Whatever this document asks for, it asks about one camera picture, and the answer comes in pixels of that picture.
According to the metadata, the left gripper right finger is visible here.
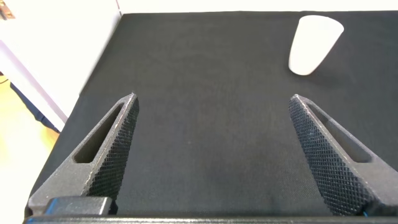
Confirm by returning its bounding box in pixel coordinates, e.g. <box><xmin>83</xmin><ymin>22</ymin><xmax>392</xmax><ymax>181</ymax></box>
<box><xmin>288</xmin><ymin>93</ymin><xmax>398</xmax><ymax>217</ymax></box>

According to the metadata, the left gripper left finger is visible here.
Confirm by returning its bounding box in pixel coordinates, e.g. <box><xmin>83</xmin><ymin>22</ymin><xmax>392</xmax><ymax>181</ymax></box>
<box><xmin>27</xmin><ymin>91</ymin><xmax>140</xmax><ymax>215</ymax></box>

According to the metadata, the black table cloth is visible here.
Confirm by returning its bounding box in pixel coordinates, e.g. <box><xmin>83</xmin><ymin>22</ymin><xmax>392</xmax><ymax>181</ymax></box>
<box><xmin>24</xmin><ymin>11</ymin><xmax>398</xmax><ymax>218</ymax></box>

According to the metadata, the cream plastic cup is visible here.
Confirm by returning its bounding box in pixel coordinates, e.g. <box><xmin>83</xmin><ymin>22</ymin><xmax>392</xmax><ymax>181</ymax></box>
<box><xmin>288</xmin><ymin>14</ymin><xmax>345</xmax><ymax>77</ymax></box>

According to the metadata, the small metal hinge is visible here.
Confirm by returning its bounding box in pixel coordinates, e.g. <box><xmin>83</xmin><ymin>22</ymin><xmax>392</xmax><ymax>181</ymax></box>
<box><xmin>0</xmin><ymin>1</ymin><xmax>15</xmax><ymax>20</ymax></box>

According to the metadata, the white panel frame rail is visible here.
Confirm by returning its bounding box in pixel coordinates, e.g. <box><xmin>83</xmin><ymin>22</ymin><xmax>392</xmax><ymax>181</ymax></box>
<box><xmin>0</xmin><ymin>39</ymin><xmax>68</xmax><ymax>133</ymax></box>

